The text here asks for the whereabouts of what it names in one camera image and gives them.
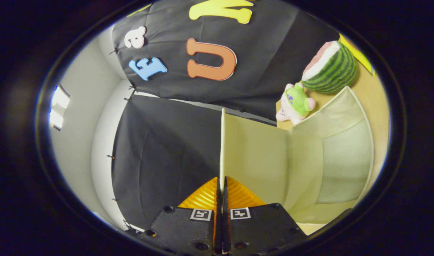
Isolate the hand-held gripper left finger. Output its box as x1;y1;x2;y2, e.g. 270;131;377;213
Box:
137;176;223;256

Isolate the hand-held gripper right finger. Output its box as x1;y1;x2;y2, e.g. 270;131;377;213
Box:
223;175;308;256

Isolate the pale green storage box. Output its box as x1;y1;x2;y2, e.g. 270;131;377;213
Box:
219;85;376;228

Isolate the black backdrop cloth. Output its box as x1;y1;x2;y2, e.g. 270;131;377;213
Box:
110;0;342;231

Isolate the pink pig plush toy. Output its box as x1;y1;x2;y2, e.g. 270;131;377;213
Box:
275;82;316;125

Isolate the watermelon slice plush toy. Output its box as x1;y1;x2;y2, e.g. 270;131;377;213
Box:
301;41;359;95

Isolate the long ceiling light panel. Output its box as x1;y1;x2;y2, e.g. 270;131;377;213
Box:
49;85;71;131

